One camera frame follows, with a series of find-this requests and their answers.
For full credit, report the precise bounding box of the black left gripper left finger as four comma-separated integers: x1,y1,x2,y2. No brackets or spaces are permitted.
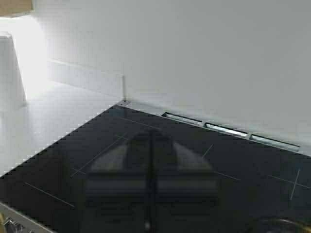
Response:
84,132,150,233

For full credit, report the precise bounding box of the steel frying pan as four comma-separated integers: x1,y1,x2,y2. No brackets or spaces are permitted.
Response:
257,217,311,233

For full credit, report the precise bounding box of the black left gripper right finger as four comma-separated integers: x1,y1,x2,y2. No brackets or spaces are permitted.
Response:
153,132,219,233

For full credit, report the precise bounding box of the white container on counter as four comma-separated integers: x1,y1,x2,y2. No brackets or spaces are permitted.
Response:
0,32,26,112

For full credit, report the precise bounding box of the black glass stove cooktop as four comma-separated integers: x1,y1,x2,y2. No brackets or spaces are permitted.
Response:
0,105,311,233

